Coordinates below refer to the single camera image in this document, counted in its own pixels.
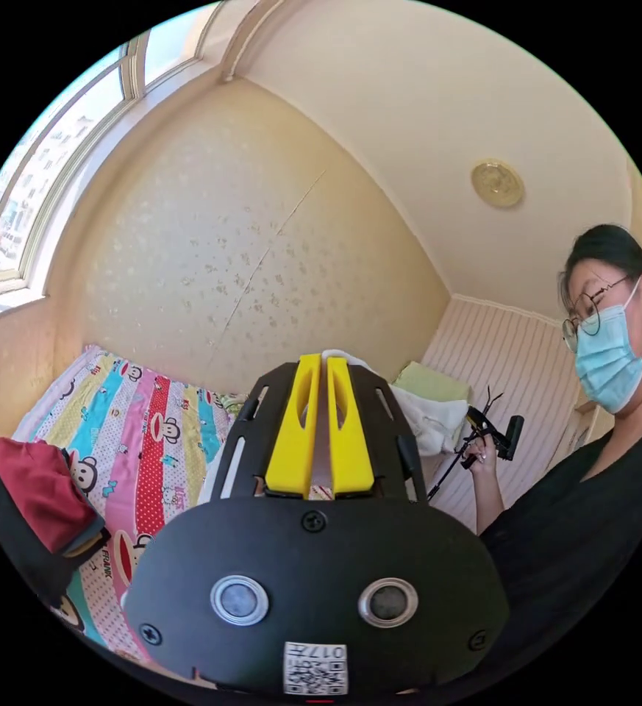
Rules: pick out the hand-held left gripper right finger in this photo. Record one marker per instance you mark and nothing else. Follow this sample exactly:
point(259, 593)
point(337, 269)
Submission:
point(354, 458)

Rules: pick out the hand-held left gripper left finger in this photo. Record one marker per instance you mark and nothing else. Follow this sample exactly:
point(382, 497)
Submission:
point(286, 452)

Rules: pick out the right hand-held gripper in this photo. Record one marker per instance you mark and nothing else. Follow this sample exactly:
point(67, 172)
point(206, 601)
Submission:
point(486, 427)

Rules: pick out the white long sleeve shirt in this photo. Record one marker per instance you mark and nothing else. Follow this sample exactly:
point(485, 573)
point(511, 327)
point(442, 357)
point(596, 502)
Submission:
point(433, 422)

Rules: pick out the person's right forearm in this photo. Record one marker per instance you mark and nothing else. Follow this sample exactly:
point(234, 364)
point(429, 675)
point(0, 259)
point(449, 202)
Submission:
point(489, 502)

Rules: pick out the person's right hand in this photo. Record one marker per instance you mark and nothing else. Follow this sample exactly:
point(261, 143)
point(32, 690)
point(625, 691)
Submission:
point(483, 459)

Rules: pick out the light green pillow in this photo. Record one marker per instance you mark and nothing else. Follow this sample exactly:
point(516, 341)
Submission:
point(431, 381)

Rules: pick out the person's body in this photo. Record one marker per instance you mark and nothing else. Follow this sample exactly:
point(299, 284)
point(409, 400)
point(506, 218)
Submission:
point(585, 513)

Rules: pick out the bed with cartoon striped sheet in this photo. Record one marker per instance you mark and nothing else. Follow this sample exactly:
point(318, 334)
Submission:
point(149, 419)

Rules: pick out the round gold ceiling lamp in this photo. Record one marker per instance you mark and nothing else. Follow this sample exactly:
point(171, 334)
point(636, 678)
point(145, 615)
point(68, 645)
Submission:
point(497, 183)

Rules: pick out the pile of clothes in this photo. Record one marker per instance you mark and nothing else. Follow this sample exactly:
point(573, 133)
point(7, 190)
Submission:
point(39, 491)

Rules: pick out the window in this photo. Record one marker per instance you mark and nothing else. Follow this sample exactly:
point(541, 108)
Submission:
point(39, 165)

